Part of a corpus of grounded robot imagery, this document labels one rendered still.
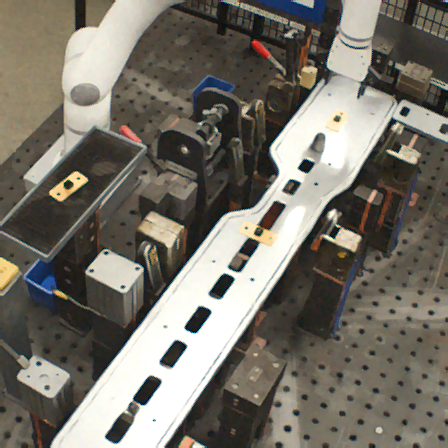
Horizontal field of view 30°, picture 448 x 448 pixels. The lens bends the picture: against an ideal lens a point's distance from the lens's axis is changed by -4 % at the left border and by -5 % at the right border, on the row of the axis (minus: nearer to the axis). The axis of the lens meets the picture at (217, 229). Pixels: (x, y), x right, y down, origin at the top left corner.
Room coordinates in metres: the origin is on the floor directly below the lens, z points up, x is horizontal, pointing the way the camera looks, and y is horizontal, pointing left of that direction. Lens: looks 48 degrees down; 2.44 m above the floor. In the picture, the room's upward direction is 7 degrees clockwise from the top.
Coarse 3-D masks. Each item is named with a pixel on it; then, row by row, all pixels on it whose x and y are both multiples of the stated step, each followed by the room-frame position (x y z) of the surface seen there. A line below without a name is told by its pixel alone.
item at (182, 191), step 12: (156, 180) 1.33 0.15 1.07; (168, 180) 1.34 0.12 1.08; (180, 180) 1.34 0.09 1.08; (192, 180) 1.34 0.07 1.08; (180, 192) 1.30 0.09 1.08; (192, 192) 1.31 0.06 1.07; (180, 204) 1.29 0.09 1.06; (192, 204) 1.32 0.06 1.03; (168, 216) 1.29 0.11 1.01; (180, 216) 1.28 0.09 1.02; (192, 216) 1.32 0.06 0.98; (180, 264) 1.30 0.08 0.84
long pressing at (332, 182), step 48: (336, 96) 1.81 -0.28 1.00; (384, 96) 1.84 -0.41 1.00; (288, 144) 1.59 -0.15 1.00; (336, 144) 1.61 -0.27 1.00; (336, 192) 1.45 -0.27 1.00; (240, 240) 1.26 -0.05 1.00; (288, 240) 1.27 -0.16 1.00; (192, 288) 1.11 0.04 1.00; (240, 288) 1.12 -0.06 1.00; (144, 336) 0.97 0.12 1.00; (192, 336) 0.98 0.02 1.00; (240, 336) 1.00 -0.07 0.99; (96, 384) 0.84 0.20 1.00; (192, 384) 0.87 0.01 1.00; (96, 432) 0.73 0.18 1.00; (144, 432) 0.75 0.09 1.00
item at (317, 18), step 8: (256, 0) 2.20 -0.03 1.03; (264, 0) 2.19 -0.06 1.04; (272, 0) 2.18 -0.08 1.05; (280, 0) 2.17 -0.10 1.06; (288, 0) 2.16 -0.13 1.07; (296, 0) 2.15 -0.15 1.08; (304, 0) 2.14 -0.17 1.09; (312, 0) 2.13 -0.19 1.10; (320, 0) 2.12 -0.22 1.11; (280, 8) 2.17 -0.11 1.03; (288, 8) 2.16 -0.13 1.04; (296, 8) 2.15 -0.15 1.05; (304, 8) 2.14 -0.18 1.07; (312, 8) 2.13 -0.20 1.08; (320, 8) 2.12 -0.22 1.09; (304, 16) 2.13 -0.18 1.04; (312, 16) 2.13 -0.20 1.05; (320, 16) 2.12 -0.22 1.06
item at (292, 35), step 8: (296, 32) 1.78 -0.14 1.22; (288, 40) 1.76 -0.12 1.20; (296, 40) 1.76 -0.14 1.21; (304, 40) 1.75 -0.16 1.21; (288, 48) 1.75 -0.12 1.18; (296, 48) 1.78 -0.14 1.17; (288, 56) 1.75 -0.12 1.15; (296, 56) 1.77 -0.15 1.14; (288, 64) 1.75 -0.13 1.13; (296, 64) 1.77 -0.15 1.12; (288, 72) 1.75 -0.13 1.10; (296, 72) 1.77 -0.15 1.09; (288, 80) 1.75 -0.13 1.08; (296, 80) 1.77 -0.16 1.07
